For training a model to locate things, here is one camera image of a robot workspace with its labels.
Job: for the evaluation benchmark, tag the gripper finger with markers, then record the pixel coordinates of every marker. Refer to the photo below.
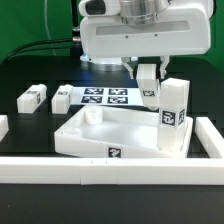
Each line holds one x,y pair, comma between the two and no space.
164,63
130,64

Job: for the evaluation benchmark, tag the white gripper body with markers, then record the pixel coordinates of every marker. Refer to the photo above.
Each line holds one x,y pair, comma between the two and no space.
144,28

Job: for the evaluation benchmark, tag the white desk top tray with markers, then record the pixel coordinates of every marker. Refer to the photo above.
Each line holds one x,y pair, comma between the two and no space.
109,132

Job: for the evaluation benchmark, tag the fiducial marker sheet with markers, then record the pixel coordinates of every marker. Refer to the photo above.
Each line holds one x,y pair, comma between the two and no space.
106,96

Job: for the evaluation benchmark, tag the white right fence bar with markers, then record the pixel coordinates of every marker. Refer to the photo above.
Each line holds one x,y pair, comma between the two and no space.
211,139

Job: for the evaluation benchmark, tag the white fence bar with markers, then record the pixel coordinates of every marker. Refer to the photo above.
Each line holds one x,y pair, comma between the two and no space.
3,126
87,171
211,139

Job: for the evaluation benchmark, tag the white front fence bar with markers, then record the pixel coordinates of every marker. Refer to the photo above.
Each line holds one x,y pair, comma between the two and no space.
87,171

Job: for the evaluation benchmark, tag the white left fence bar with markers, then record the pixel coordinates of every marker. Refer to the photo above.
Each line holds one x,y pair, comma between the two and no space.
3,126

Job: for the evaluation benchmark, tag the black cable connector post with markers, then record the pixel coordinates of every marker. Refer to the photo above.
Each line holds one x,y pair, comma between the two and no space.
76,49

